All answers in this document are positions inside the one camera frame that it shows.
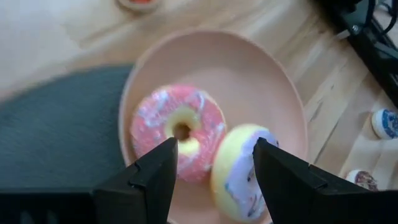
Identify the large purple frosted donut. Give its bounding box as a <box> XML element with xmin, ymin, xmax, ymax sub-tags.
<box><xmin>210</xmin><ymin>123</ymin><xmax>279</xmax><ymax>223</ymax></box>

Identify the large grey round placemat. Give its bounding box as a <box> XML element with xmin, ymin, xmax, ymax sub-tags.
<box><xmin>0</xmin><ymin>63</ymin><xmax>134</xmax><ymax>190</ymax></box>

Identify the small chocolate donut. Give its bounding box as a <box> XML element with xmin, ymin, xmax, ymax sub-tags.
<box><xmin>345</xmin><ymin>169</ymin><xmax>379</xmax><ymax>191</ymax></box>

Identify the large pink frosted donut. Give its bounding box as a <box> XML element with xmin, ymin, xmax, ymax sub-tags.
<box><xmin>129</xmin><ymin>83</ymin><xmax>227</xmax><ymax>183</ymax></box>

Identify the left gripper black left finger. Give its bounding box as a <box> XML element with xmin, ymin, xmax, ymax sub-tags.
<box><xmin>92</xmin><ymin>138</ymin><xmax>178</xmax><ymax>224</ymax></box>

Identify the small blue donut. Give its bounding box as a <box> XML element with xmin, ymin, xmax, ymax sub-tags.
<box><xmin>371</xmin><ymin>108</ymin><xmax>398</xmax><ymax>140</ymax></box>

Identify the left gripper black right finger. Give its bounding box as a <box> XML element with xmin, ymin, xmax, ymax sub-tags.
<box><xmin>253</xmin><ymin>138</ymin><xmax>330</xmax><ymax>224</ymax></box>

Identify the small red striped donut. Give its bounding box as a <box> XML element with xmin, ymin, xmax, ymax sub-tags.
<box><xmin>116</xmin><ymin>0</ymin><xmax>161</xmax><ymax>13</ymax></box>

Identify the pink round plate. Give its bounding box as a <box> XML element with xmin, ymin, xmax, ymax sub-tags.
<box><xmin>118</xmin><ymin>29</ymin><xmax>308</xmax><ymax>224</ymax></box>

